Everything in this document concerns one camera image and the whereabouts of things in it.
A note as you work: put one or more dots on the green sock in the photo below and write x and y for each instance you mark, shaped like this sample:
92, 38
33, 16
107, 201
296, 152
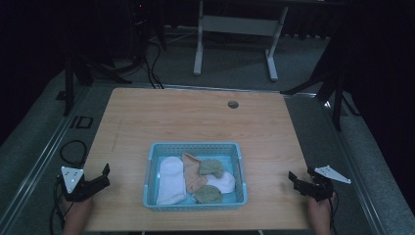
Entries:
208, 194
211, 167

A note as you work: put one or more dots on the light blue plastic basket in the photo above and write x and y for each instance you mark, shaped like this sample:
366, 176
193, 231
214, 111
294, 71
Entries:
153, 153

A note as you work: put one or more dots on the peach sock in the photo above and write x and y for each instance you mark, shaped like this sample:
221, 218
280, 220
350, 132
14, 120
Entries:
192, 176

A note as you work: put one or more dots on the person's left hand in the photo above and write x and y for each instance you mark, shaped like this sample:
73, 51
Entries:
77, 209

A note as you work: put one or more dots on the white desk frame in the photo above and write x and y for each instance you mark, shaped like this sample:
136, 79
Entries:
239, 25

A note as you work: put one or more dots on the dark equipment rack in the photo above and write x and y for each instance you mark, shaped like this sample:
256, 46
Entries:
145, 23

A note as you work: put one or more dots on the short white sock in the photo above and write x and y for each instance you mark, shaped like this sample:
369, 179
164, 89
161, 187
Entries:
225, 183

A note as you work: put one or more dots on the long white sock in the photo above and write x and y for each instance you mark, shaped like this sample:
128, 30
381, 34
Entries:
171, 182

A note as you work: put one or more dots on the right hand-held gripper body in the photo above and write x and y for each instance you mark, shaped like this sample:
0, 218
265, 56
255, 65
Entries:
321, 186

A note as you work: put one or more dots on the person's right hand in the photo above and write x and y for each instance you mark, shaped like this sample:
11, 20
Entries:
320, 209

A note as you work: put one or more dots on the black metal stand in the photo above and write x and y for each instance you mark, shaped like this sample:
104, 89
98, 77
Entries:
81, 70
332, 81

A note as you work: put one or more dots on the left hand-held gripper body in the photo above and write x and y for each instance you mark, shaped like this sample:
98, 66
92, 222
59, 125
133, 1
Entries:
72, 178

